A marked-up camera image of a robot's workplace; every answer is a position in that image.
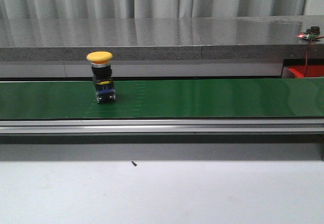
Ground small green circuit board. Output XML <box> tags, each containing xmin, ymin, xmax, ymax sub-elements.
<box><xmin>296</xmin><ymin>26</ymin><xmax>323</xmax><ymax>41</ymax></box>

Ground green conveyor belt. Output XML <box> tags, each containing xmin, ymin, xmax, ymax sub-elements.
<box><xmin>1</xmin><ymin>78</ymin><xmax>323</xmax><ymax>120</ymax></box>

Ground red orange wire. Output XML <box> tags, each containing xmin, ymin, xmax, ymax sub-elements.
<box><xmin>302</xmin><ymin>38</ymin><xmax>312</xmax><ymax>78</ymax></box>

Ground red plastic bin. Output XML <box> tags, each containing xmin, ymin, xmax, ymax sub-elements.
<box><xmin>288</xmin><ymin>65</ymin><xmax>323</xmax><ymax>78</ymax></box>

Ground yellow mushroom push button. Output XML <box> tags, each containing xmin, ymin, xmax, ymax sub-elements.
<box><xmin>87</xmin><ymin>51</ymin><xmax>116</xmax><ymax>104</ymax></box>

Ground aluminium conveyor frame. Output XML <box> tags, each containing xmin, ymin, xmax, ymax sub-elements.
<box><xmin>1</xmin><ymin>118</ymin><xmax>323</xmax><ymax>162</ymax></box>

